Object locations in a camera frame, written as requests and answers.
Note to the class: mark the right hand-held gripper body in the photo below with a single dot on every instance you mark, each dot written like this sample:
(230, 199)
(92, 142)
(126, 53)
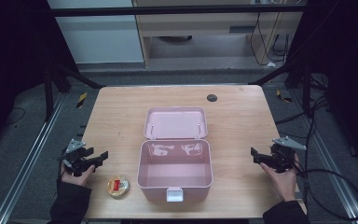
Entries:
(282, 155)

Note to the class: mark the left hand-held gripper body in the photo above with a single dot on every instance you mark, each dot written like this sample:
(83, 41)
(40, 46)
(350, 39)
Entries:
(74, 155)

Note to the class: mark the round gold tin red label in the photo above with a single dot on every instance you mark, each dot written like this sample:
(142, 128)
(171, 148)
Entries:
(118, 186)

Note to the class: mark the pink plastic storage box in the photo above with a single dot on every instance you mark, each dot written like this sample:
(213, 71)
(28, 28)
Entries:
(175, 154)

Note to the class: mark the person's left hand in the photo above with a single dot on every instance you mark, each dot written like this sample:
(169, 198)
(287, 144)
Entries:
(74, 176)

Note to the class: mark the person's right hand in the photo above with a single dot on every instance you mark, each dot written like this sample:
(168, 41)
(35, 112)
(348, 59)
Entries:
(281, 182)

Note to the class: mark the black metal stand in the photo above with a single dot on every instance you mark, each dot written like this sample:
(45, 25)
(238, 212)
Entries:
(295, 74)
(59, 84)

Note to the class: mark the white cabinet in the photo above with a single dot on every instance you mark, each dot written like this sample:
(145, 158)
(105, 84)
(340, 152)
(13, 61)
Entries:
(96, 34)

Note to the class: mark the aluminium rail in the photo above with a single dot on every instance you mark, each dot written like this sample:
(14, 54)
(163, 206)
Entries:
(28, 158)
(326, 155)

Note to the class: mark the wooden desk frame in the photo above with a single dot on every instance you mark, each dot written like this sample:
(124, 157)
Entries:
(205, 29)

